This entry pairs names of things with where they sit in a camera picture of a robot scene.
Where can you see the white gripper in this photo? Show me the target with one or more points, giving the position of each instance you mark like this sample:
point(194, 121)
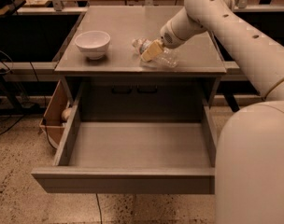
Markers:
point(167, 36)

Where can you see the clear plastic water bottle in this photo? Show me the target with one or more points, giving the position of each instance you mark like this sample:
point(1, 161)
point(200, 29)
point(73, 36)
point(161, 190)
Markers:
point(168, 58)

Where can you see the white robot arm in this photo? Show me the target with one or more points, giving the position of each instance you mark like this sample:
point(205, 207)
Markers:
point(249, 169)

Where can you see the grey metal cabinet counter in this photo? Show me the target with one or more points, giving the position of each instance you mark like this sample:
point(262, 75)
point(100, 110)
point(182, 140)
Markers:
point(183, 91)

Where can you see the grey open top drawer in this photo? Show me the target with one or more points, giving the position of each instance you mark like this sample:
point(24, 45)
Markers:
point(134, 157)

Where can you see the white ceramic bowl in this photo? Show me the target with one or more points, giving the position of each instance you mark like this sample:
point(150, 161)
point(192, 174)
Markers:
point(93, 44)

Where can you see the brown cardboard box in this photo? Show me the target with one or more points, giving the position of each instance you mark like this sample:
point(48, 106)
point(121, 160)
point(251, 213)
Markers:
point(52, 124)

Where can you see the black right cabinet handle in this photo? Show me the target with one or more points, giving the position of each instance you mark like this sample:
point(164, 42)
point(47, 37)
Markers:
point(147, 89)

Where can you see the black cabinet handle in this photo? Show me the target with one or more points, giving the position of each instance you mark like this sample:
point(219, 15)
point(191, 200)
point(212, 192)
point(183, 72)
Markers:
point(147, 89)
point(121, 89)

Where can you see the black left cabinet handle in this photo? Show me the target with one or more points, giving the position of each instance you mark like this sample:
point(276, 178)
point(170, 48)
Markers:
point(121, 89)

